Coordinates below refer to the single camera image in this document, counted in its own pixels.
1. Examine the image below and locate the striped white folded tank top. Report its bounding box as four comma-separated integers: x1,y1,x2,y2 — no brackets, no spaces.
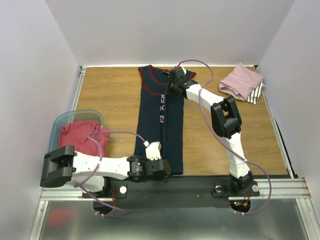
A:
246,82,265,105

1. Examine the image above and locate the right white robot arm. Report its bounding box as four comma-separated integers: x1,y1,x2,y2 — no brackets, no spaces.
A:
166,66,254,195

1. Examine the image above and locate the folded pink tank top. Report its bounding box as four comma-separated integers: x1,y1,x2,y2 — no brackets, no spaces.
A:
218,63,264,102

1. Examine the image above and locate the navy basketball tank top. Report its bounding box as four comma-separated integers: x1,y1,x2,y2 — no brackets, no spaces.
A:
136,65,184,175

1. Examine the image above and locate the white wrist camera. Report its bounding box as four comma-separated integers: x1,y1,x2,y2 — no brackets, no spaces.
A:
179,66,187,75
145,141,162,161

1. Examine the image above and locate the blue plastic bin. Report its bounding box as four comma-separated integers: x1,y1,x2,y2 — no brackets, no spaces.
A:
48,109,104,152

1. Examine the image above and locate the maroon red tank top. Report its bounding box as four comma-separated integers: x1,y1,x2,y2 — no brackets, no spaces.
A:
59,120,107,157

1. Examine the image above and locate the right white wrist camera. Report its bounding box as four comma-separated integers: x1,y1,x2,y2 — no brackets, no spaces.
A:
179,66,187,75

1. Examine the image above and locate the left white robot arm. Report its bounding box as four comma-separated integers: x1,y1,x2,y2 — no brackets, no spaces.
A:
39,145,171,197

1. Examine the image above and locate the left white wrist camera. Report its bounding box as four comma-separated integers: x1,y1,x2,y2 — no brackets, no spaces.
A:
145,141,162,161

